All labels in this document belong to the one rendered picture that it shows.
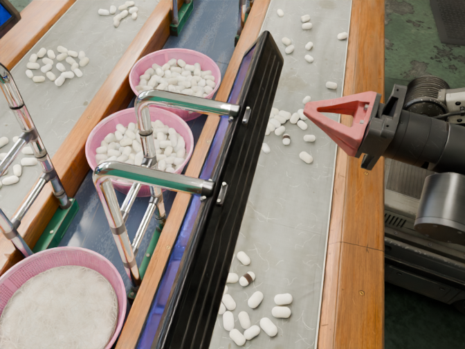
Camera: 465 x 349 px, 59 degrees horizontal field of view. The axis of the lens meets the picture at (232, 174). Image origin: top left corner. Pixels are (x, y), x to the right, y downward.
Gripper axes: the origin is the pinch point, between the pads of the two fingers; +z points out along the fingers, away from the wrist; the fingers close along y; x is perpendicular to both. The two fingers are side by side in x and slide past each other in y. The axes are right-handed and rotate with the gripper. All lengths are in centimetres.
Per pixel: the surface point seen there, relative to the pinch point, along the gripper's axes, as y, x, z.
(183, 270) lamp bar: 1.7, -22.6, 7.5
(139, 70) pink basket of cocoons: 59, 31, 56
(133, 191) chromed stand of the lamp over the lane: 20.7, -12.5, 25.0
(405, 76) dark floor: 177, 140, -36
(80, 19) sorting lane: 66, 47, 89
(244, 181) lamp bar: 11.3, -7.6, 6.2
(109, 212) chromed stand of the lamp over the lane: 13.6, -18.0, 23.9
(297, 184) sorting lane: 52, 9, 0
